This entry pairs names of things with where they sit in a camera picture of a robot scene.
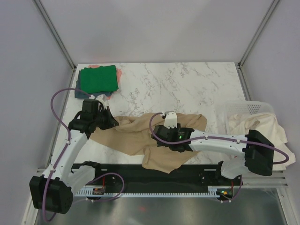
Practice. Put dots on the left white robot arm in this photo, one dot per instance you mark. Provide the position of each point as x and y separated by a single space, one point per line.
56 187

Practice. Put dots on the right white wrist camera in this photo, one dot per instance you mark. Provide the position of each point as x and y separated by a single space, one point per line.
170 119

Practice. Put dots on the white cable duct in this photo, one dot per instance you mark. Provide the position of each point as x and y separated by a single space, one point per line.
92 192

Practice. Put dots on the white plastic basket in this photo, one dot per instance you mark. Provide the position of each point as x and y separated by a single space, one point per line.
235 111

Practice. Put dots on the left aluminium frame post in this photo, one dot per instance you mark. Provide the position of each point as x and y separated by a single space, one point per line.
42 10

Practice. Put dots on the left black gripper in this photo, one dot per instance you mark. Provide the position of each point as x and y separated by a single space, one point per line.
111 122

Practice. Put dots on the folded pink t shirt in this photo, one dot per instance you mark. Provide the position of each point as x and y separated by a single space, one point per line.
120 75

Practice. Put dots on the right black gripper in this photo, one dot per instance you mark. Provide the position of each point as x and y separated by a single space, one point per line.
176 129

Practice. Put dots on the folded green t shirt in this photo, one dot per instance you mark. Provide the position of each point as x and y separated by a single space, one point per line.
100 79

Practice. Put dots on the aluminium frame post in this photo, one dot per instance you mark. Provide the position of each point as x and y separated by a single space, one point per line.
267 16
42 10

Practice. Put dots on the right aluminium frame post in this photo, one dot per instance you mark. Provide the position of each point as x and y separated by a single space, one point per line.
267 16

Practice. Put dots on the tan t shirt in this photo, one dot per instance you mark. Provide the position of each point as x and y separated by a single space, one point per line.
133 137

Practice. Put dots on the cream t shirt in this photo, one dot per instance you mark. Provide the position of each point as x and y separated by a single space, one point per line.
267 124

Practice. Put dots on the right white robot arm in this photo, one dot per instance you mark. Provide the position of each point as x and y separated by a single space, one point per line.
252 152

